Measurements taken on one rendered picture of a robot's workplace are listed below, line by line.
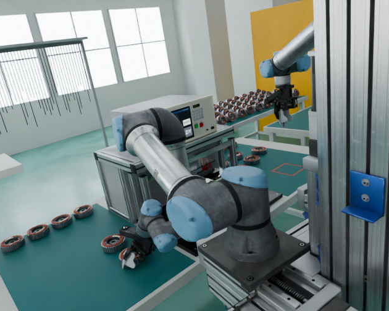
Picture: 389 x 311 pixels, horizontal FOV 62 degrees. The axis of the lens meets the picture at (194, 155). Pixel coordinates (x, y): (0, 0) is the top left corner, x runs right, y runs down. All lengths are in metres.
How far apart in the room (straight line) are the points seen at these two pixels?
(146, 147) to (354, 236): 0.59
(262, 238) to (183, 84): 9.04
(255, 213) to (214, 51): 4.82
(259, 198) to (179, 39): 9.03
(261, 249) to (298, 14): 4.43
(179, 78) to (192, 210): 9.04
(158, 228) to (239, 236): 0.39
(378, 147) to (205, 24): 4.93
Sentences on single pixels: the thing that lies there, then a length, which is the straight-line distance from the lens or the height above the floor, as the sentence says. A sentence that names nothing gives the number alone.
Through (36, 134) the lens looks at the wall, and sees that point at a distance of 7.87.
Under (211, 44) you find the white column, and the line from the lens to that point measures 5.50.
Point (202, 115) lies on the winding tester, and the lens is 1.75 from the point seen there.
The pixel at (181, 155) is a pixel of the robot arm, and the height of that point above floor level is 1.23.
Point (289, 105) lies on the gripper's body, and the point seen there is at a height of 1.25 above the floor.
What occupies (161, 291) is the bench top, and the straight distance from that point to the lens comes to 1.31.
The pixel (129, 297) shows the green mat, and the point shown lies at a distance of 1.32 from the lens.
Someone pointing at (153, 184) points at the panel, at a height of 0.92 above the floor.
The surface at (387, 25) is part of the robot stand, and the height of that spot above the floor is 1.57.
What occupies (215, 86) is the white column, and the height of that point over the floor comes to 0.90.
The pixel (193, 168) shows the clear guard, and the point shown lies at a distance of 1.46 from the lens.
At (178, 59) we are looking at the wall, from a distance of 9.71.
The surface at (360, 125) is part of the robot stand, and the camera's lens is 0.75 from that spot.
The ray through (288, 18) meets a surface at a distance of 5.16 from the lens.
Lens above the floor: 1.58
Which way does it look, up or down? 19 degrees down
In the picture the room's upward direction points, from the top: 9 degrees counter-clockwise
